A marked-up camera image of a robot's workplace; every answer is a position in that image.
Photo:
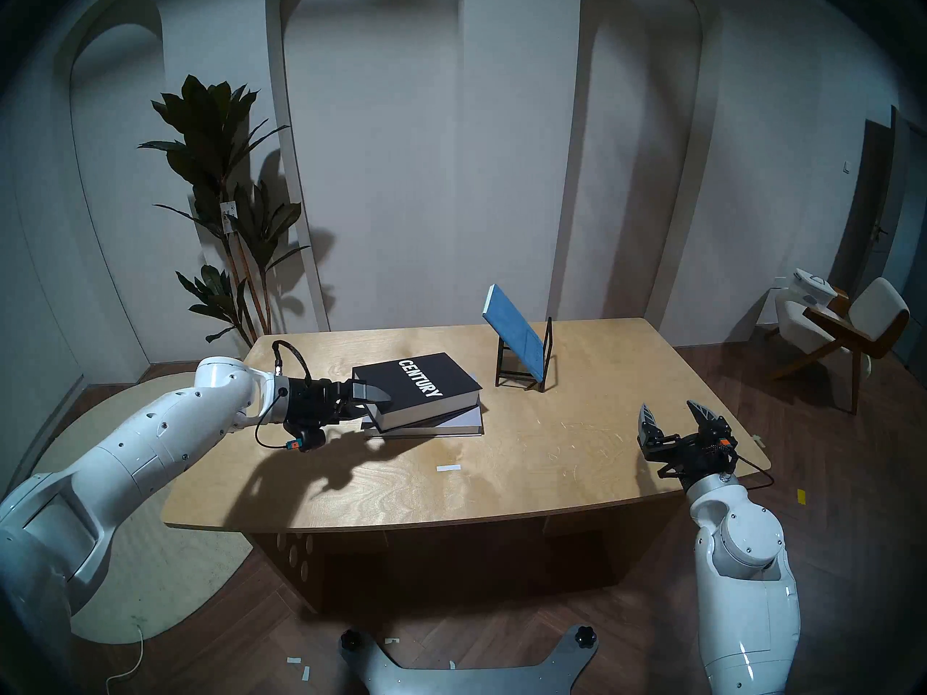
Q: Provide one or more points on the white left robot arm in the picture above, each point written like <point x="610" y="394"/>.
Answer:
<point x="145" y="447"/>

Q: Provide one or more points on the wooden table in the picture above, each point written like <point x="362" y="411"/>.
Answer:
<point x="579" y="411"/>

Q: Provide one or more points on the pale grey thin book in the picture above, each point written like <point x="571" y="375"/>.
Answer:
<point x="456" y="426"/>

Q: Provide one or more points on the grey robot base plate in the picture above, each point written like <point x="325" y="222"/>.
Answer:
<point x="471" y="679"/>

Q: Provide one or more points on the white plant tag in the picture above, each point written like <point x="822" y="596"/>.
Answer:
<point x="229" y="217"/>

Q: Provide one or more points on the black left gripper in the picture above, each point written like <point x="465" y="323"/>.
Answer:
<point x="315" y="404"/>

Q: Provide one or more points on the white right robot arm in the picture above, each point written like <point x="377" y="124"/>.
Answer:
<point x="746" y="578"/>

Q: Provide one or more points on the white wooden armchair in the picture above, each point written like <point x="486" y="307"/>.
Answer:
<point x="876" y="310"/>

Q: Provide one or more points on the thick black Century book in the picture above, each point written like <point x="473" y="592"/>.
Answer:
<point x="420" y="389"/>

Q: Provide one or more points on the black base knob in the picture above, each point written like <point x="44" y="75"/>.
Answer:
<point x="351" y="640"/>
<point x="584" y="636"/>

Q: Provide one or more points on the round cream rug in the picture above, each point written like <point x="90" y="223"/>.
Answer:
<point x="166" y="556"/>

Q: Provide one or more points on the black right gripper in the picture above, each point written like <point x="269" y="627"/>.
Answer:
<point x="699" y="458"/>

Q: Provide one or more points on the dark door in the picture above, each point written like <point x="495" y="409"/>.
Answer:
<point x="873" y="194"/>

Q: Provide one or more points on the tall green potted plant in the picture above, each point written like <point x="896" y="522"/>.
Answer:
<point x="210" y="143"/>

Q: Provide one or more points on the blue book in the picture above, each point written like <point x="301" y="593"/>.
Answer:
<point x="516" y="331"/>

